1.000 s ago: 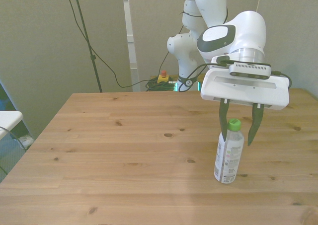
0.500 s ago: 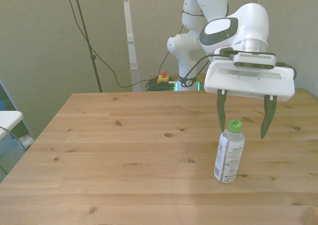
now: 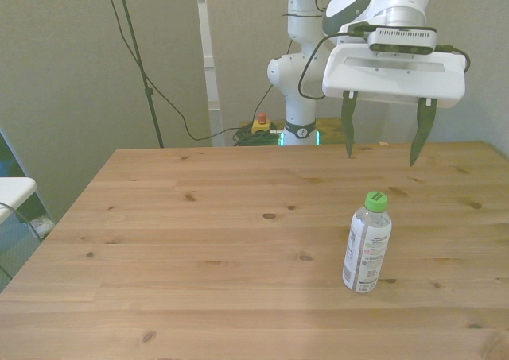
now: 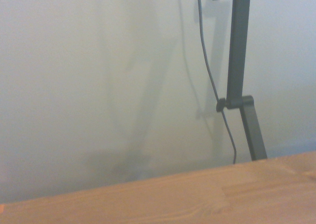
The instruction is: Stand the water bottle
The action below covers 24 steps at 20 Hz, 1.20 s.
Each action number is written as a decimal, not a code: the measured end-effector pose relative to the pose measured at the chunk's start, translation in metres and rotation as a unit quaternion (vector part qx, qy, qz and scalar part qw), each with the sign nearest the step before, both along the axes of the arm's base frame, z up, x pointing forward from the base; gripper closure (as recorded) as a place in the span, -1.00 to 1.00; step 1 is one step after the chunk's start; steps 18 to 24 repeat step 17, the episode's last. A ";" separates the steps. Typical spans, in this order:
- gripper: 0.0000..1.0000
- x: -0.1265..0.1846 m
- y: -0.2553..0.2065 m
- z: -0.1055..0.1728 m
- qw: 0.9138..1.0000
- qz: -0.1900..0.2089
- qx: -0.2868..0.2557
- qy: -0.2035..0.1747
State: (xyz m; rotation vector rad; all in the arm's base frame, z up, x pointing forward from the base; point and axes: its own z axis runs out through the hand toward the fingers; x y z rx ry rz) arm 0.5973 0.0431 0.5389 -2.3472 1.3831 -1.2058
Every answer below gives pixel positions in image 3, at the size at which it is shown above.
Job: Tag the white upright panel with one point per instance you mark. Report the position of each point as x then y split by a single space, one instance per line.
208 58

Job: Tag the white side table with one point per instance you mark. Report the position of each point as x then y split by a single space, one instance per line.
14 193

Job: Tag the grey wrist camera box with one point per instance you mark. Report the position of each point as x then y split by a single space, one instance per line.
401 38

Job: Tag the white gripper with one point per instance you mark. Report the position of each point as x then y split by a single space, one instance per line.
393 78

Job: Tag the yellow emergency stop button box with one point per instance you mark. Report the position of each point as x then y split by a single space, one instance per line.
261 126

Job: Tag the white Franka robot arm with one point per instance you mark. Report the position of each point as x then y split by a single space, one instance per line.
302 78

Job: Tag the black tripod stand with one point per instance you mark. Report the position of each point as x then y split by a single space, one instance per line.
137 54

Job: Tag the clear water bottle green cap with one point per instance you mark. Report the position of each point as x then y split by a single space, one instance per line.
366 248

